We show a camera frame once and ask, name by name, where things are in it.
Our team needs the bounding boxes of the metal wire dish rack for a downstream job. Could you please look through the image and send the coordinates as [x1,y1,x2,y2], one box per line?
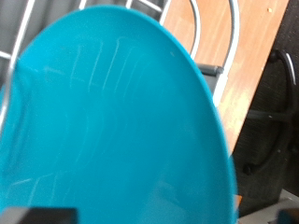
[0,0,241,134]

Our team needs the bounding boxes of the black chair base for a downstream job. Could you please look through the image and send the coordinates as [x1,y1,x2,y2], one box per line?
[242,48,299,175]

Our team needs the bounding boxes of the white wire dish rack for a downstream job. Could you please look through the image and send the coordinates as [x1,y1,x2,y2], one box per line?
[0,0,225,94]

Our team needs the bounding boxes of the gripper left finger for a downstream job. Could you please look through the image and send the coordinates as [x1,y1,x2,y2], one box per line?
[0,206,78,224]

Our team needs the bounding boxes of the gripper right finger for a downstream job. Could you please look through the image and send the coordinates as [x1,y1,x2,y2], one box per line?
[276,208,299,224]

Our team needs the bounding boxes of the blue plate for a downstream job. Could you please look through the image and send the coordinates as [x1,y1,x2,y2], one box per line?
[0,4,239,224]

